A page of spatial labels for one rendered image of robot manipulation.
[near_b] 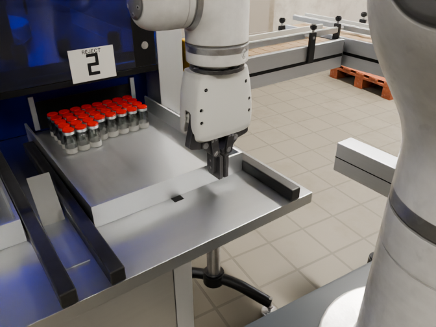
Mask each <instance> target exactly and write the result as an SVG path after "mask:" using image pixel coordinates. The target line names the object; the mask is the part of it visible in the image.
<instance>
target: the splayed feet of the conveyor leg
mask: <svg viewBox="0 0 436 327"><path fill-rule="evenodd" d="M191 270H192V278H197V279H202V280H203V282H204V285H205V286H206V287H209V288H212V289H215V288H218V287H221V286H222V285H225V286H227V287H230V288H232V289H235V290H236V291H239V292H240V293H243V294H244V295H246V296H248V297H249V298H251V299H253V300H255V301H256V302H258V303H260V304H261V305H263V307H262V309H261V314H262V315H263V316H265V315H267V314H269V313H271V312H273V311H275V310H276V308H275V307H274V306H273V304H272V300H273V298H272V297H270V296H269V295H267V294H266V293H264V292H262V291H260V290H259V289H257V288H255V287H253V286H252V285H250V284H248V283H246V282H244V281H242V280H240V279H239V278H236V277H234V276H231V275H229V274H225V273H224V269H223V268H222V267H221V271H220V273H219V274H218V275H216V276H211V275H209V274H208V273H207V267H205V268H200V267H191Z"/></svg>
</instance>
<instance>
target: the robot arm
mask: <svg viewBox="0 0 436 327"><path fill-rule="evenodd" d="M127 8H128V10H129V12H130V15H131V17H132V19H133V21H134V23H135V24H136V25H137V26H139V27H140V28H142V29H145V30H149V31H163V30H175V29H184V33H185V48H186V62H188V63H189V67H187V68H185V69H184V73H183V77H182V85H181V92H180V129H181V132H182V133H184V134H187V136H186V142H185V146H186V147H187V148H189V149H190V150H201V149H203V150H204V151H206V152H207V168H208V172H209V173H210V174H211V175H213V176H214V177H216V178H217V179H219V180H220V179H222V178H223V177H227V176H228V167H229V153H231V152H232V149H233V144H234V143H235V141H236V140H237V138H238V137H240V136H242V135H243V134H245V133H246V132H247V131H248V126H249V125H250V120H251V111H252V101H251V88H250V77H249V72H248V67H247V65H246V64H245V62H247V60H248V36H249V12H250V0H127ZM367 17H368V23H369V30H370V36H371V39H372V44H373V46H374V50H375V53H376V56H377V59H378V62H379V64H380V67H381V70H382V72H383V75H384V77H385V79H386V82H387V85H388V87H389V89H390V91H391V94H392V96H393V99H394V102H395V105H396V108H397V110H398V114H399V116H400V121H401V129H402V144H401V148H400V153H399V156H398V160H397V163H396V168H395V170H394V175H393V180H392V184H391V188H390V192H389V195H388V198H387V203H386V206H385V211H384V214H383V219H382V222H381V227H380V232H379V235H378V240H377V243H376V248H375V251H374V255H373V258H372V263H371V266H370V271H369V275H368V278H367V283H366V286H364V287H359V288H355V289H353V290H351V291H348V292H346V293H344V294H342V295H341V296H339V297H338V298H336V299H335V300H334V301H333V302H332V303H331V304H330V305H329V306H328V307H327V308H326V311H325V312H324V314H323V316H322V317H321V321H320V324H319V327H436V0H367Z"/></svg>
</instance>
